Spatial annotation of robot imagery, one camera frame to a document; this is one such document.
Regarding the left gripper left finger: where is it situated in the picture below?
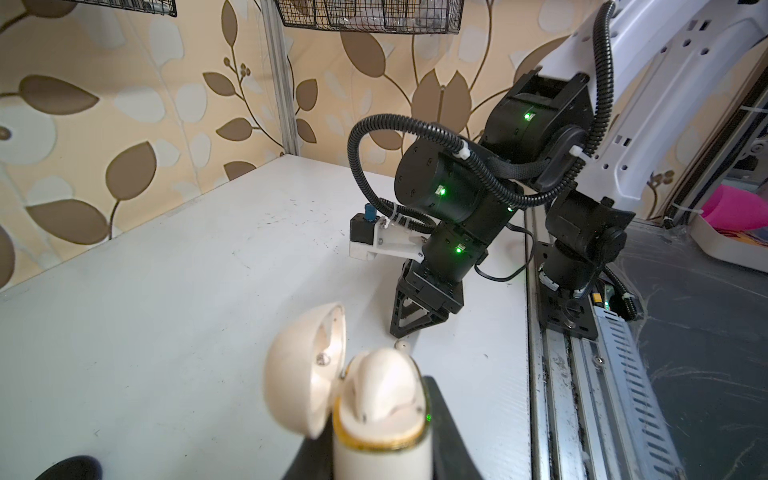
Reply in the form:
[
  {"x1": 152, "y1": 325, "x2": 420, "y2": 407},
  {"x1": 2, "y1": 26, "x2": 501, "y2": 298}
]
[{"x1": 282, "y1": 435, "x2": 334, "y2": 480}]

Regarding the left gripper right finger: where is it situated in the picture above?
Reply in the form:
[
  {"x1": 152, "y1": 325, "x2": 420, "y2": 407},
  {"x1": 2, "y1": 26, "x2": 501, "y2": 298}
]
[{"x1": 423, "y1": 376, "x2": 482, "y2": 480}]

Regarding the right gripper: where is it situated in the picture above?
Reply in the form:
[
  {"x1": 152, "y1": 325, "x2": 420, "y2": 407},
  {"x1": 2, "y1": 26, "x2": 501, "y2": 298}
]
[{"x1": 389, "y1": 260, "x2": 464, "y2": 338}]

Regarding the white earbud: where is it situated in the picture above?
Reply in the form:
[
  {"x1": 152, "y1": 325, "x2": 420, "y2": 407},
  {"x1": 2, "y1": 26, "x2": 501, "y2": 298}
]
[
  {"x1": 341, "y1": 348, "x2": 424, "y2": 425},
  {"x1": 394, "y1": 339, "x2": 410, "y2": 352}
]

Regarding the white earbud case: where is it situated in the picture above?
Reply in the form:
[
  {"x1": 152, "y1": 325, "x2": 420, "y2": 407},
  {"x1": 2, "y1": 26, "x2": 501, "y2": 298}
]
[{"x1": 263, "y1": 303, "x2": 434, "y2": 479}]

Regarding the black round earbud case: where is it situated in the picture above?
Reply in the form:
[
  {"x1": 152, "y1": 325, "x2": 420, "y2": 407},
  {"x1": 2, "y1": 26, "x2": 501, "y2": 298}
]
[{"x1": 36, "y1": 455, "x2": 103, "y2": 480}]

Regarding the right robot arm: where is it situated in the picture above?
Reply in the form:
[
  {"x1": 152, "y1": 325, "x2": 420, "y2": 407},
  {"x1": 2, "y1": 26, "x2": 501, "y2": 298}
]
[{"x1": 347, "y1": 1, "x2": 767, "y2": 339}]

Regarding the pink object in bin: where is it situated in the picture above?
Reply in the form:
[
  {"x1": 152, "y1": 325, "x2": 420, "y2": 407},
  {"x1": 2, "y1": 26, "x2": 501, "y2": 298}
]
[{"x1": 701, "y1": 185, "x2": 767, "y2": 231}]

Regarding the white plastic bin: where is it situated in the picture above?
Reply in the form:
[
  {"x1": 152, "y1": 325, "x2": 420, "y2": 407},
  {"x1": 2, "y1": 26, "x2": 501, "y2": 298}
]
[{"x1": 687, "y1": 216, "x2": 767, "y2": 273}]

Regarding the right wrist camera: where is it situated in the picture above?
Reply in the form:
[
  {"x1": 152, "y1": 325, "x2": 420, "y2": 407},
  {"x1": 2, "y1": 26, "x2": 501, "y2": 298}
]
[{"x1": 349, "y1": 204, "x2": 427, "y2": 263}]

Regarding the side wire basket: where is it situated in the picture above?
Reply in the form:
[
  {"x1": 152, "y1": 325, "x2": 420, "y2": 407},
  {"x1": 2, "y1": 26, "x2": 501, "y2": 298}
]
[{"x1": 276, "y1": 0, "x2": 464, "y2": 35}]

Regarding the back wire basket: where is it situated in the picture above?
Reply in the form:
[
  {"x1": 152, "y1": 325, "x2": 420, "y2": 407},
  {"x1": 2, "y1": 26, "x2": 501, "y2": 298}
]
[{"x1": 72, "y1": 0, "x2": 178, "y2": 18}]

